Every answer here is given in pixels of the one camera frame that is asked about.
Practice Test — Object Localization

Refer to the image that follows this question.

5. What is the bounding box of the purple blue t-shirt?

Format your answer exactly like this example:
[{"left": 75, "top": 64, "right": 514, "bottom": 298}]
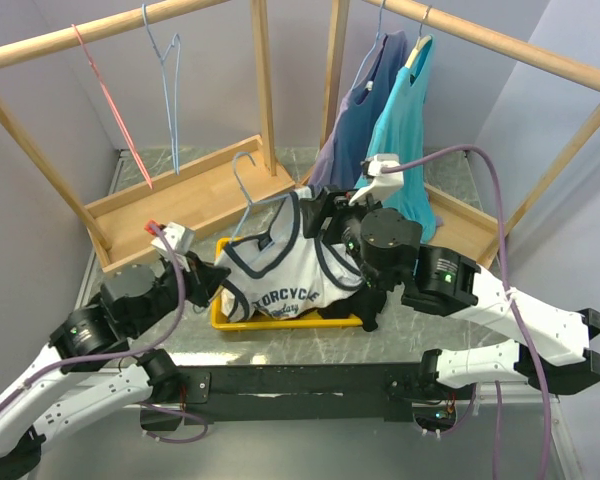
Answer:
[{"left": 309, "top": 28, "right": 446, "bottom": 236}]

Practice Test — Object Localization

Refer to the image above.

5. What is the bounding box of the light blue wire hanger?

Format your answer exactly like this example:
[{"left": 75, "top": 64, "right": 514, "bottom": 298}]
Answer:
[{"left": 141, "top": 4, "right": 182, "bottom": 175}]

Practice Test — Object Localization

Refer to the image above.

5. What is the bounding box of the wooden clothes rack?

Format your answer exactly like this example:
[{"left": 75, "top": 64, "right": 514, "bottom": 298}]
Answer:
[
  {"left": 0, "top": 1, "right": 295, "bottom": 274},
  {"left": 320, "top": 1, "right": 600, "bottom": 267}
]

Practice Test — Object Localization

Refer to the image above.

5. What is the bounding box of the wooden hanger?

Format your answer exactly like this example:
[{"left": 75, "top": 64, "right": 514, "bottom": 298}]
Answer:
[{"left": 405, "top": 5, "right": 432, "bottom": 69}]

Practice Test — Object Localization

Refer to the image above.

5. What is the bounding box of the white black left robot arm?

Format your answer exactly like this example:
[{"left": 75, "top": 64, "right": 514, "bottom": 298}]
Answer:
[{"left": 0, "top": 253, "right": 230, "bottom": 479}]

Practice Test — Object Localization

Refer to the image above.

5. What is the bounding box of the yellow plastic tray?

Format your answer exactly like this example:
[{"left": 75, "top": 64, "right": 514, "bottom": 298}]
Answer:
[{"left": 211, "top": 238, "right": 362, "bottom": 332}]

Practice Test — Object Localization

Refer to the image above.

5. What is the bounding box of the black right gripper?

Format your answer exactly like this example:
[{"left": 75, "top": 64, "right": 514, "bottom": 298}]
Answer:
[{"left": 297, "top": 184, "right": 387, "bottom": 292}]

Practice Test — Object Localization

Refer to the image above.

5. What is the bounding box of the right wooden clothes rack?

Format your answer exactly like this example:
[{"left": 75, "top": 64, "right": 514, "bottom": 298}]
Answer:
[{"left": 320, "top": 1, "right": 600, "bottom": 267}]

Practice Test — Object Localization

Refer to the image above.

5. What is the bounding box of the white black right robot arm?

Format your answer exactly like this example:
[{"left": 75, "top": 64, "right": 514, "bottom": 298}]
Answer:
[{"left": 300, "top": 189, "right": 600, "bottom": 398}]

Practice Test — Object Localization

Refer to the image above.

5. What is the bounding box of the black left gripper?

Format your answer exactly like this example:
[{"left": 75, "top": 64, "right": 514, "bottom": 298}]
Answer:
[{"left": 129, "top": 247, "right": 231, "bottom": 335}]

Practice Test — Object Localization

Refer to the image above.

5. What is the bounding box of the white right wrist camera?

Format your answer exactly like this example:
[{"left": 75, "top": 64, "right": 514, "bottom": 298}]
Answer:
[{"left": 349, "top": 153, "right": 404, "bottom": 206}]

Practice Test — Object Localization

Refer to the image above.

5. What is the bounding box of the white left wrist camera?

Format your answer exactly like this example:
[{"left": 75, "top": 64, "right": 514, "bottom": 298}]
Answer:
[{"left": 145, "top": 220, "right": 195, "bottom": 270}]

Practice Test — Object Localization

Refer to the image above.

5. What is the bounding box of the turquoise t-shirt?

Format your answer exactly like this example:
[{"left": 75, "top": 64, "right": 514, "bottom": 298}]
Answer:
[{"left": 367, "top": 36, "right": 437, "bottom": 243}]

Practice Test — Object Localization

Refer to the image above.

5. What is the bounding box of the pink wire hanger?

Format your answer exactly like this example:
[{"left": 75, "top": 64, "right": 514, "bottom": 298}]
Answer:
[{"left": 71, "top": 24, "right": 154, "bottom": 190}]

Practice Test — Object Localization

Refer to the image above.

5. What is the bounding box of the left wooden clothes rack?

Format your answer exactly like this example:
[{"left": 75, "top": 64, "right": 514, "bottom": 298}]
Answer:
[{"left": 0, "top": 1, "right": 295, "bottom": 274}]

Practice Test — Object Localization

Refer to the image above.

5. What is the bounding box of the blue hanger holding purple shirt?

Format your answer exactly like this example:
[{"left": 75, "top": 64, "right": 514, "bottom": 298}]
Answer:
[{"left": 351, "top": 0, "right": 386, "bottom": 88}]

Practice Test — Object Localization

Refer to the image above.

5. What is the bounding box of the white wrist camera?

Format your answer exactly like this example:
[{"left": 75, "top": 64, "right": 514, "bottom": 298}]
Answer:
[
  {"left": 145, "top": 220, "right": 195, "bottom": 270},
  {"left": 349, "top": 153, "right": 404, "bottom": 206}
]

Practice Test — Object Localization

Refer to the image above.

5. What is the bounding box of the white navy-trimmed tank top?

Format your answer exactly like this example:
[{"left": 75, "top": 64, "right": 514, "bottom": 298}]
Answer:
[{"left": 215, "top": 187, "right": 363, "bottom": 323}]

